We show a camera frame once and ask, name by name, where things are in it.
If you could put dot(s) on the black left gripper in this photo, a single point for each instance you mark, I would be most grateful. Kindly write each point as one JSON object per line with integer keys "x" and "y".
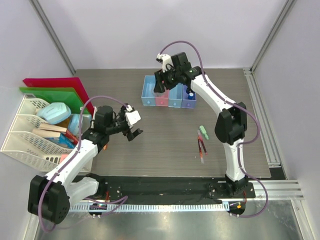
{"x": 127, "y": 132}

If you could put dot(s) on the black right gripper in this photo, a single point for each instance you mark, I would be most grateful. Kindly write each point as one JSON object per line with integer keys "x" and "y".
{"x": 160, "y": 77}

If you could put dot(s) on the red black stamp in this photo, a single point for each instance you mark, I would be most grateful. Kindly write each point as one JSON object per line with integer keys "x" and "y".
{"x": 188, "y": 90}

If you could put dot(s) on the blue glue bottle grey cap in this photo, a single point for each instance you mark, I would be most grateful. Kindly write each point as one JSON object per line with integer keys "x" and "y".
{"x": 191, "y": 96}

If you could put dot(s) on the light blue drawer box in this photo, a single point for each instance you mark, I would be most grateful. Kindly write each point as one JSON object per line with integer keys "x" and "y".
{"x": 175, "y": 97}

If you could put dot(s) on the sky blue drawer box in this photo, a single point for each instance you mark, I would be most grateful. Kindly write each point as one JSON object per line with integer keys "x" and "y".
{"x": 148, "y": 96}

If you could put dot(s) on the pink drawer box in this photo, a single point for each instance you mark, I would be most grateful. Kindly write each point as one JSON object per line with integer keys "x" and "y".
{"x": 163, "y": 102}

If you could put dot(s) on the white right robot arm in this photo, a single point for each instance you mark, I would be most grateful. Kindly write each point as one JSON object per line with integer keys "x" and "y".
{"x": 231, "y": 123}

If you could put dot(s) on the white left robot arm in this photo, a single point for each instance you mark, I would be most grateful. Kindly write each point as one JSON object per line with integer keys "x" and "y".
{"x": 51, "y": 196}

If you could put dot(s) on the red book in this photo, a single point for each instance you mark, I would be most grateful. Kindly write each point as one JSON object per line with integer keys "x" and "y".
{"x": 71, "y": 137}

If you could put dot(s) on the light blue headphones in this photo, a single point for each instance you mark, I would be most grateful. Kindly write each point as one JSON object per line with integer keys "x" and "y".
{"x": 73, "y": 125}

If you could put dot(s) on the dark red pen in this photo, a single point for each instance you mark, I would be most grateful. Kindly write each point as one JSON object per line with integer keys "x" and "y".
{"x": 199, "y": 145}

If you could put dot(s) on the pink cube socket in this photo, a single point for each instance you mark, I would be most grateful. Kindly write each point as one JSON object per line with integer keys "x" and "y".
{"x": 63, "y": 157}

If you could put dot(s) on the clear red pen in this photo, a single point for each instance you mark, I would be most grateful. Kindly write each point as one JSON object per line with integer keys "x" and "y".
{"x": 201, "y": 156}

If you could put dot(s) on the green plastic folder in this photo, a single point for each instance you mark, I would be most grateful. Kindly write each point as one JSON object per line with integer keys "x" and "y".
{"x": 67, "y": 95}

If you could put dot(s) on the magenta plastic folder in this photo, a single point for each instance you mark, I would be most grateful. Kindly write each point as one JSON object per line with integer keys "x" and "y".
{"x": 63, "y": 82}

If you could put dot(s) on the light blue headphone case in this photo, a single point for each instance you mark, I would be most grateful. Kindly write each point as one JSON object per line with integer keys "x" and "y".
{"x": 54, "y": 113}

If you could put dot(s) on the beige wooden book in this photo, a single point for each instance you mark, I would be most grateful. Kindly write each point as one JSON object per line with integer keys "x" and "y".
{"x": 49, "y": 131}

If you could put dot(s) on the white mesh file organizer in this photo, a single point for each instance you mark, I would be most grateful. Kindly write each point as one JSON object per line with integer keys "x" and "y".
{"x": 26, "y": 147}

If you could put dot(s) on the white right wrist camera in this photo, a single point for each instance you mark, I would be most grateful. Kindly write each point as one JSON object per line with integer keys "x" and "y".
{"x": 166, "y": 62}

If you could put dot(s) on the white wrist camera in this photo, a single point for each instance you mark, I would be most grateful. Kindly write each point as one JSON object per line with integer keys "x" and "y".
{"x": 132, "y": 116}
{"x": 166, "y": 62}

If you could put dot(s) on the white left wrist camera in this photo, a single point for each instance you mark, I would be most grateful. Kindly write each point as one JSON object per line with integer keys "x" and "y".
{"x": 132, "y": 116}

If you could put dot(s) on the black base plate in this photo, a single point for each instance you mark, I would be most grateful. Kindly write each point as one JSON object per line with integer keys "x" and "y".
{"x": 147, "y": 190}

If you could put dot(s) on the slotted cable duct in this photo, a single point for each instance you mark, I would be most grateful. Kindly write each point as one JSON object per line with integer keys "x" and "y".
{"x": 90, "y": 207}

